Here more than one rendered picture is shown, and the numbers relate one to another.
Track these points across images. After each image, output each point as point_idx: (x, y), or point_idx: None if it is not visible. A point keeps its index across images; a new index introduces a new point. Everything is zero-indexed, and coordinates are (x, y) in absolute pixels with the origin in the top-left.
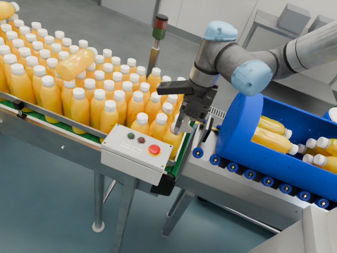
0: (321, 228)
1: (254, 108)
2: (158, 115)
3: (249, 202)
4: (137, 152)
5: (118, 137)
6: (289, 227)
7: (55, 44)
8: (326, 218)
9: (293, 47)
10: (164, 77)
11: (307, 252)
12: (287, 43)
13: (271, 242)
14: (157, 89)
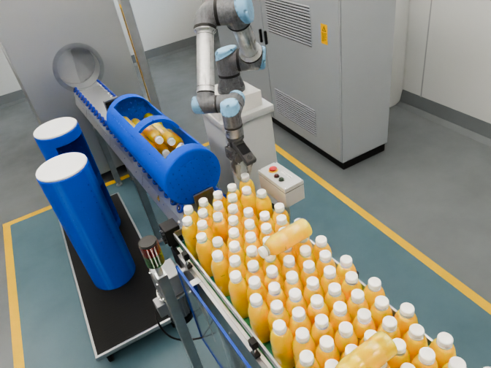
0: None
1: (195, 145)
2: (248, 189)
3: None
4: (284, 171)
5: (289, 181)
6: (226, 142)
7: (294, 294)
8: (222, 120)
9: (212, 86)
10: (203, 223)
11: (242, 121)
12: (207, 90)
13: None
14: (256, 158)
